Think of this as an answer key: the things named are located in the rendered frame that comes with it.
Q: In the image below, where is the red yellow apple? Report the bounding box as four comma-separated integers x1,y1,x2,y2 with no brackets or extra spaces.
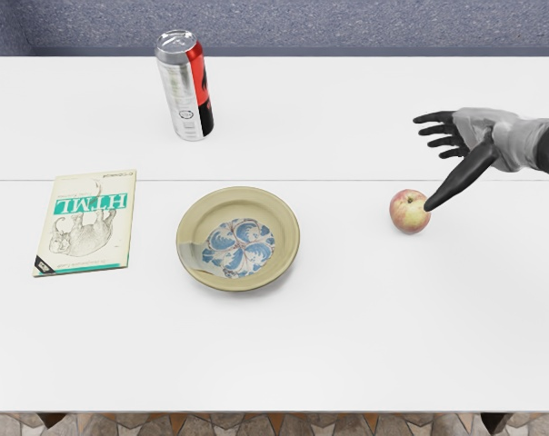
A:
388,188,432,235

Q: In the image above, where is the silver and red drink can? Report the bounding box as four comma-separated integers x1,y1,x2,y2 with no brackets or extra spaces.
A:
154,29,215,142

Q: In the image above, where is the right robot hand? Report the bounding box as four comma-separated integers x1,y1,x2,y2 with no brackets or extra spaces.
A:
412,106,549,213

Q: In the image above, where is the beige plate with blue pattern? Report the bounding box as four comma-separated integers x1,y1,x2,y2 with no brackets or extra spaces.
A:
175,185,302,293

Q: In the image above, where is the white book with teal title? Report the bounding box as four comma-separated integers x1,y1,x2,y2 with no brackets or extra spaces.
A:
32,169,138,278

